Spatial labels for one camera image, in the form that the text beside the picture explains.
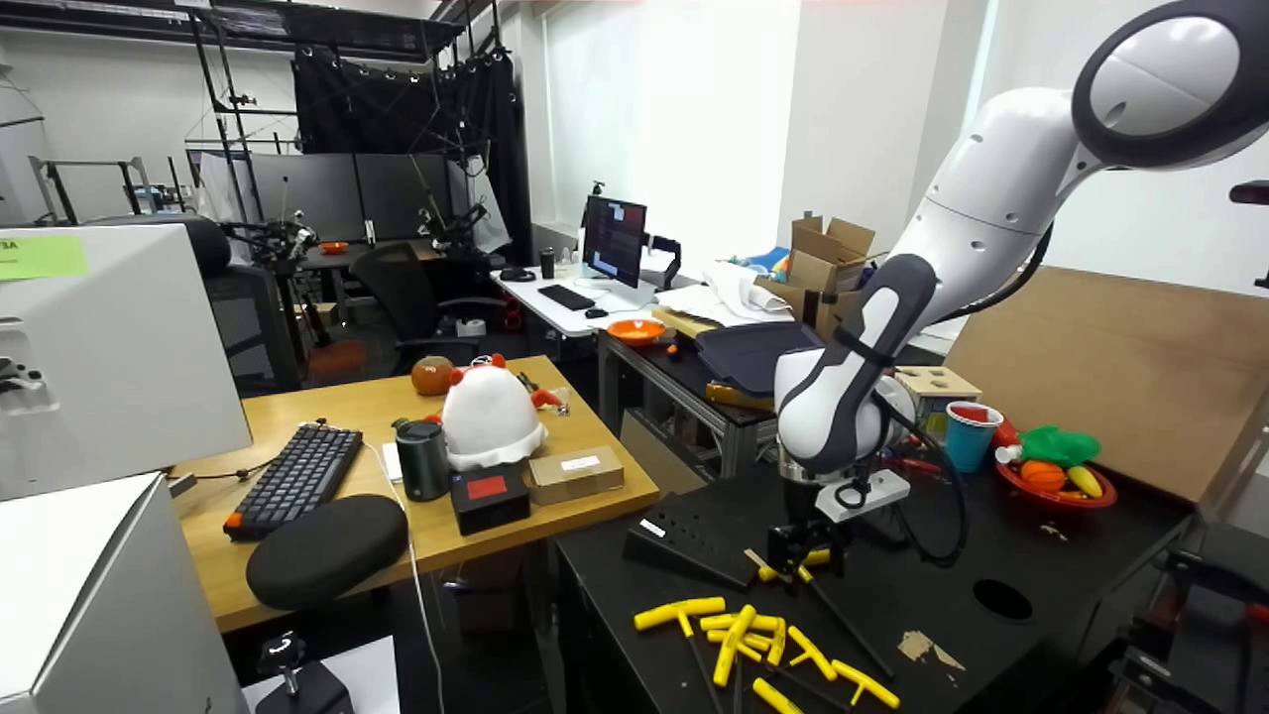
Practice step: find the grey partition panel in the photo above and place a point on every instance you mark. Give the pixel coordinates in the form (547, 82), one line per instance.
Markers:
(320, 193)

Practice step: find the black computer monitor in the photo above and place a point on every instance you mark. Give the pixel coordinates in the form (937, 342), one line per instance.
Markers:
(616, 238)

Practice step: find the black keyboard orange trim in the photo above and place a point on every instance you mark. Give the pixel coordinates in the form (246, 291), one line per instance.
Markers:
(297, 478)

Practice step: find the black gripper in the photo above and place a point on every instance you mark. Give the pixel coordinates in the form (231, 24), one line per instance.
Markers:
(797, 509)

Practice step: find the wooden desk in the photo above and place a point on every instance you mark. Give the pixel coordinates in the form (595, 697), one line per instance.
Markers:
(357, 402)

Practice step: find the black round cushion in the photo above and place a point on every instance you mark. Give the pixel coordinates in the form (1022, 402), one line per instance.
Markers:
(322, 547)

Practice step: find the black screwdriver stand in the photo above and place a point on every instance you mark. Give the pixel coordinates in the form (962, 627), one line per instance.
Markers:
(897, 531)

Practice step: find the tall white box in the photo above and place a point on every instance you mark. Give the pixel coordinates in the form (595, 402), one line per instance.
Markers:
(132, 357)

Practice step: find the black cylinder speaker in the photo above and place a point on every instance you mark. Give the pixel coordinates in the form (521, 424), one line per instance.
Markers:
(420, 463)

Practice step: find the large cardboard sheet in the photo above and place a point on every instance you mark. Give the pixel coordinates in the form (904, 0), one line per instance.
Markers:
(1125, 371)

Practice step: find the black perforated holder panel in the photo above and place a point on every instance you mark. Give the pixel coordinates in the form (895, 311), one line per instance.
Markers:
(694, 538)

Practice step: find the light wooden box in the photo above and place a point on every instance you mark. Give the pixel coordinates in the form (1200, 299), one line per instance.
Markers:
(946, 381)

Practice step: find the orange ball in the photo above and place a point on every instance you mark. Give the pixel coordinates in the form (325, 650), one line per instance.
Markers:
(433, 377)

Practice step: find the white paper stack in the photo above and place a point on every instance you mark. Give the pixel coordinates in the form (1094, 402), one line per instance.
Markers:
(720, 299)

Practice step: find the tan flat box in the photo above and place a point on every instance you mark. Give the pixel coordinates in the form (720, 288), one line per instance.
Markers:
(576, 475)

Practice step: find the black knob stand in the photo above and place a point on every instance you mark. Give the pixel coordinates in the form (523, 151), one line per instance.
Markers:
(301, 693)

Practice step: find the tan wood chip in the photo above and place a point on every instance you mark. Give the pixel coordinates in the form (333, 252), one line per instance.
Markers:
(917, 642)

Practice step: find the black box red label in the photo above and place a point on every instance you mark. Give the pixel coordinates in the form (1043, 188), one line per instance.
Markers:
(488, 509)

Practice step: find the green sticky note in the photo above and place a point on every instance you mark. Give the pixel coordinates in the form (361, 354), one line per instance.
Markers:
(41, 259)

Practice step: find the orange toy bowl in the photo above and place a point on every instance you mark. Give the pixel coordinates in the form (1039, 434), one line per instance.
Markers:
(1055, 506)

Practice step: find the small black keyboard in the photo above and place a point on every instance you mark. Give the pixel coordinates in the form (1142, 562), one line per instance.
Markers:
(567, 299)

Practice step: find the green toy vegetable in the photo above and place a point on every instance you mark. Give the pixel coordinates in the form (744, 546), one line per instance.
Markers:
(1055, 441)

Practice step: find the yellow toy fruit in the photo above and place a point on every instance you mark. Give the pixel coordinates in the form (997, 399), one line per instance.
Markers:
(1086, 480)

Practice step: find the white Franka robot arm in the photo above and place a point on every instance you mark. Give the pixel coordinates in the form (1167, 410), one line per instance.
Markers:
(993, 201)

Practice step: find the black curtain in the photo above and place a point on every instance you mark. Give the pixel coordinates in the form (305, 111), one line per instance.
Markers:
(396, 103)

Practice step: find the grey metal table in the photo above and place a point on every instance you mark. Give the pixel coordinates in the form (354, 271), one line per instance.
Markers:
(689, 410)

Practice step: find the black equipment frame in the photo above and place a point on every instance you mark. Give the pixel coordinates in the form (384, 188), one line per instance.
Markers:
(1203, 620)

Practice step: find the orange toy fruit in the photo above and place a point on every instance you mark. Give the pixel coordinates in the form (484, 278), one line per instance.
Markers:
(1039, 478)

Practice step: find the black office chair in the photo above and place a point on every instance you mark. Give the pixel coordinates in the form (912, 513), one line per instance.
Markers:
(244, 319)
(410, 281)

